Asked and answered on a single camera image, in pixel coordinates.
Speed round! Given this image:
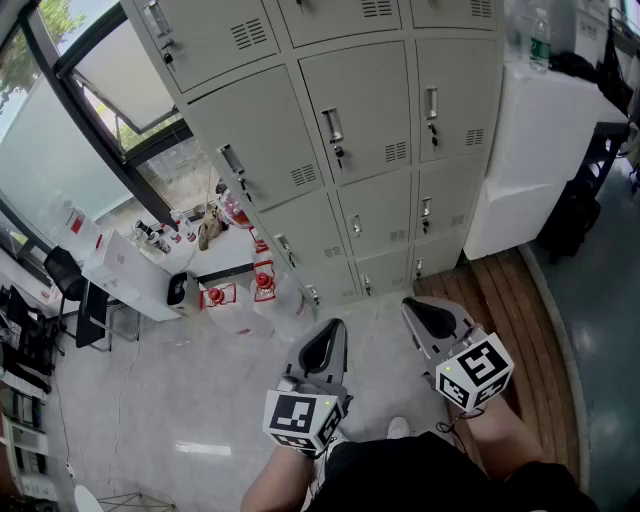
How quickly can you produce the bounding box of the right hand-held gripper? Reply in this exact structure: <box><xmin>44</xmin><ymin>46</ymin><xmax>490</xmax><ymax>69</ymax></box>
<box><xmin>401</xmin><ymin>295</ymin><xmax>515</xmax><ymax>414</ymax></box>

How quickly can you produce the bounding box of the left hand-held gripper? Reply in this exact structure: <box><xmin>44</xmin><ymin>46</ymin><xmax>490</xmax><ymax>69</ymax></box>
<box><xmin>263</xmin><ymin>318</ymin><xmax>354</xmax><ymax>459</ymax></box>

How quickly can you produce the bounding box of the grey metal locker cabinet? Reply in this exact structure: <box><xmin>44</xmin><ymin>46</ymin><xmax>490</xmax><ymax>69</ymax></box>
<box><xmin>119</xmin><ymin>0</ymin><xmax>506</xmax><ymax>321</ymax></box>

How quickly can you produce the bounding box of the person's right forearm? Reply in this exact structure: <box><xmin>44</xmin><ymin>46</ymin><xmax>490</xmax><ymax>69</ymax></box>
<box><xmin>447</xmin><ymin>399</ymin><xmax>545</xmax><ymax>482</ymax></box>

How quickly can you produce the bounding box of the person's left forearm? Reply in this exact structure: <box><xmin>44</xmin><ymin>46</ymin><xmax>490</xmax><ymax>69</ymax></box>
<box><xmin>239</xmin><ymin>439</ymin><xmax>327</xmax><ymax>512</ymax></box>

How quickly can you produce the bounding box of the wooden slat platform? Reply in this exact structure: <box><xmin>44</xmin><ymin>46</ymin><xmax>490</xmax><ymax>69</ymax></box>
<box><xmin>413</xmin><ymin>247</ymin><xmax>582</xmax><ymax>492</ymax></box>

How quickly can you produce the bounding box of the white low ledge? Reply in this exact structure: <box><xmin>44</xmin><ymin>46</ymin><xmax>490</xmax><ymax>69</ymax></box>
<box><xmin>94</xmin><ymin>218</ymin><xmax>262</xmax><ymax>297</ymax></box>

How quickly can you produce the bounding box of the person's black clothing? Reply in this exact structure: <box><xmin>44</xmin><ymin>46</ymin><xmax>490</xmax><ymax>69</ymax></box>
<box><xmin>304</xmin><ymin>432</ymin><xmax>601</xmax><ymax>512</ymax></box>

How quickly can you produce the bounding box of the white device black face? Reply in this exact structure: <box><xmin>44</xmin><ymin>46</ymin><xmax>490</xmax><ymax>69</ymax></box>
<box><xmin>166</xmin><ymin>272</ymin><xmax>202</xmax><ymax>317</ymax></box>

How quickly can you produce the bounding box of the brown cloth bag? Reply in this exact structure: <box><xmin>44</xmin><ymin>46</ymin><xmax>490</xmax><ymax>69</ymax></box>
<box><xmin>198</xmin><ymin>203</ymin><xmax>225</xmax><ymax>252</ymax></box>

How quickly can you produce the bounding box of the black backpack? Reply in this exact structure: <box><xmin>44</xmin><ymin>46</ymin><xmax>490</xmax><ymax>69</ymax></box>
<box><xmin>537</xmin><ymin>177</ymin><xmax>603</xmax><ymax>265</ymax></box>

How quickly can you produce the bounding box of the red clear bag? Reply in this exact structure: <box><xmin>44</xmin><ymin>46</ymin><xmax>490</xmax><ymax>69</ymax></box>
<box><xmin>216</xmin><ymin>186</ymin><xmax>252</xmax><ymax>230</ymax></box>

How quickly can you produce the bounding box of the cluster of small bottles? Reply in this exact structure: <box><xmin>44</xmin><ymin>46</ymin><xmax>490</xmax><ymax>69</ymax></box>
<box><xmin>130</xmin><ymin>208</ymin><xmax>200</xmax><ymax>256</ymax></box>

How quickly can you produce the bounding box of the white counter block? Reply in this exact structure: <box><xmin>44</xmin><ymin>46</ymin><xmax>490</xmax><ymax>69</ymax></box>
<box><xmin>462</xmin><ymin>59</ymin><xmax>630</xmax><ymax>262</ymax></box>

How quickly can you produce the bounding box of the white cardboard box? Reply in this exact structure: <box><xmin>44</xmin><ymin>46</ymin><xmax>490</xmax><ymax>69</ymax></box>
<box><xmin>82</xmin><ymin>229</ymin><xmax>187</xmax><ymax>322</ymax></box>

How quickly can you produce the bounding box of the black office chair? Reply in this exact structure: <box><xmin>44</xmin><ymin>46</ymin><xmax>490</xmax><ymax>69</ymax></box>
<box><xmin>43</xmin><ymin>244</ymin><xmax>112</xmax><ymax>354</ymax></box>

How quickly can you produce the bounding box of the white round stool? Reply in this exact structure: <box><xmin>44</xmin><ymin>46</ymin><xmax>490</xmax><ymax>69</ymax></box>
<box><xmin>73</xmin><ymin>483</ymin><xmax>105</xmax><ymax>512</ymax></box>

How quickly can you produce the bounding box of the clear container red label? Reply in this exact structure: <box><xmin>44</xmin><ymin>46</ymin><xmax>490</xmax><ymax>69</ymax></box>
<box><xmin>49</xmin><ymin>197</ymin><xmax>106</xmax><ymax>261</ymax></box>

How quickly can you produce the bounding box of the black bag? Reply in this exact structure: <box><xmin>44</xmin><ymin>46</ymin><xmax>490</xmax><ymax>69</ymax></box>
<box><xmin>548</xmin><ymin>51</ymin><xmax>599</xmax><ymax>84</ymax></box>

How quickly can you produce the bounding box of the black cluttered shelf rack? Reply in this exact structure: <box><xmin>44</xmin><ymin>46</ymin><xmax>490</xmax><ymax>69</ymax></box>
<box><xmin>0</xmin><ymin>284</ymin><xmax>57</xmax><ymax>506</ymax></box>

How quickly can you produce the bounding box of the clear water bottle green label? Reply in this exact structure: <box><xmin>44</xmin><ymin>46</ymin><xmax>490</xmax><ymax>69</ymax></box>
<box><xmin>528</xmin><ymin>7</ymin><xmax>552</xmax><ymax>75</ymax></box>

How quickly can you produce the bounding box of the black hanging garment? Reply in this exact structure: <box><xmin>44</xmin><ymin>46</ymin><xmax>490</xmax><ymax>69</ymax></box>
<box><xmin>597</xmin><ymin>7</ymin><xmax>637</xmax><ymax>117</ymax></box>

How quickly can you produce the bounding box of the black framed window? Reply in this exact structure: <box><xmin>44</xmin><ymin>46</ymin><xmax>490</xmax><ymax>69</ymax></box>
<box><xmin>0</xmin><ymin>0</ymin><xmax>217</xmax><ymax>281</ymax></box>

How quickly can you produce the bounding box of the clear water jug red handle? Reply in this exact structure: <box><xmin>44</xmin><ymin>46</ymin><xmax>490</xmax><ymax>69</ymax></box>
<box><xmin>199</xmin><ymin>282</ymin><xmax>276</xmax><ymax>340</ymax></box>
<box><xmin>249</xmin><ymin>259</ymin><xmax>302</xmax><ymax>322</ymax></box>
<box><xmin>248</xmin><ymin>226</ymin><xmax>274</xmax><ymax>257</ymax></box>

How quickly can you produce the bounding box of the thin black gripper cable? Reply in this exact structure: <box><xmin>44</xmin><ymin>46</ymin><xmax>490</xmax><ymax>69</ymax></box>
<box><xmin>434</xmin><ymin>407</ymin><xmax>486</xmax><ymax>436</ymax></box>

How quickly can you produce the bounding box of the white floor cable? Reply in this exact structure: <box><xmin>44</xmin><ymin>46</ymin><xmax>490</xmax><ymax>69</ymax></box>
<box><xmin>49</xmin><ymin>319</ymin><xmax>146</xmax><ymax>481</ymax></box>

